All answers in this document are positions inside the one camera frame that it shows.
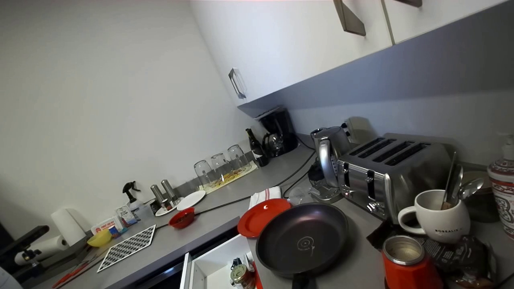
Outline white drawer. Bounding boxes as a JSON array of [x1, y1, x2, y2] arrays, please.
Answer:
[[177, 233, 264, 289]]

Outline red cup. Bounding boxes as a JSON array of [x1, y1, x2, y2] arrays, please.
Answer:
[[381, 233, 446, 289]]

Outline dark glass bottle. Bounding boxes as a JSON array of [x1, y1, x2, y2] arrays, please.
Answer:
[[245, 127, 272, 169]]

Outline clear drinking glass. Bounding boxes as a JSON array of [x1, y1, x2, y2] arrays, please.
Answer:
[[210, 152, 232, 176], [226, 143, 250, 168], [194, 160, 216, 187]]

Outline black coffee machine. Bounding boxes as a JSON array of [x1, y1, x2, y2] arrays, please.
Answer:
[[258, 108, 301, 158]]

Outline white red-striped folded towel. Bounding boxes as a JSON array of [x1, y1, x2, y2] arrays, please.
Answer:
[[248, 185, 285, 211]]

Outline stainless steel kettle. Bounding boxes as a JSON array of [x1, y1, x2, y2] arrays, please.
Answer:
[[309, 116, 378, 204]]

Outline red plate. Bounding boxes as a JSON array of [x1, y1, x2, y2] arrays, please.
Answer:
[[237, 198, 295, 241]]

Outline white plate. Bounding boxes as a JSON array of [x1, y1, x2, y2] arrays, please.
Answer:
[[176, 190, 208, 213]]

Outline metal shaker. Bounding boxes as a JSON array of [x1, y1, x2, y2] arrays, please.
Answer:
[[160, 179, 177, 206], [150, 184, 166, 213]]

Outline dark frying pan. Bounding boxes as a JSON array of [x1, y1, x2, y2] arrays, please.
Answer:
[[255, 201, 351, 289]]

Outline small red bowl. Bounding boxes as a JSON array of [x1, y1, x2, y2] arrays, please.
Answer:
[[168, 208, 198, 232]]

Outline white upper cabinets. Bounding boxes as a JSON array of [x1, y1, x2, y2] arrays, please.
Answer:
[[190, 0, 508, 119]]

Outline silver four-slot toaster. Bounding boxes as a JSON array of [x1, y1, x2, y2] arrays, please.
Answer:
[[336, 134, 463, 225]]

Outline black-headed spray bottle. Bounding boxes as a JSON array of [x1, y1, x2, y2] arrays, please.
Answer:
[[121, 180, 144, 216]]

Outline blue white carton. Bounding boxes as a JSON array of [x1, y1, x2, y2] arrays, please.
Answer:
[[116, 206, 139, 227]]

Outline black built-in appliance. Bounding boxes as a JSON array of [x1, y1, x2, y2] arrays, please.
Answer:
[[134, 230, 240, 289]]

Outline black white striped trivet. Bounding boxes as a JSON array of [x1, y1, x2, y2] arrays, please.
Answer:
[[96, 224, 160, 275]]

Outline red white box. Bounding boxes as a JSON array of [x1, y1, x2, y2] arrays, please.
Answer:
[[91, 216, 123, 238]]

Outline yellow bowl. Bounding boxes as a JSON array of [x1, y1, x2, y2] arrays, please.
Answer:
[[86, 229, 115, 249]]

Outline metal spoon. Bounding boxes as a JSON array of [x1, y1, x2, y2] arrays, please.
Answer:
[[459, 177, 487, 203], [439, 152, 462, 211]]

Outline white mug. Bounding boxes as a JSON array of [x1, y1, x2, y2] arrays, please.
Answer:
[[398, 188, 473, 246]]

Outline white paper towel roll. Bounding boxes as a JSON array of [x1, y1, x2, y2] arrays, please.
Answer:
[[51, 206, 92, 248]]

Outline red utensil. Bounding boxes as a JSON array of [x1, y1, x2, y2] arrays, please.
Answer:
[[52, 261, 94, 289]]

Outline white cylinder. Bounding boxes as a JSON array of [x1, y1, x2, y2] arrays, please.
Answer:
[[14, 235, 71, 269]]

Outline clear soap dispenser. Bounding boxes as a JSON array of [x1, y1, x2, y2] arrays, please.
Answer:
[[500, 134, 514, 163]]

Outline patterned ceramic canister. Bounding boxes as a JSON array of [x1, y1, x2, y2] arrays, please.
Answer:
[[486, 158, 514, 240]]

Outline black curved object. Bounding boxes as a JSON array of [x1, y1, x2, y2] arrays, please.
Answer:
[[0, 224, 52, 280]]

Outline black power cable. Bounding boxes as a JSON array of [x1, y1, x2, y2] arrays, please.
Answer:
[[271, 152, 319, 198]]

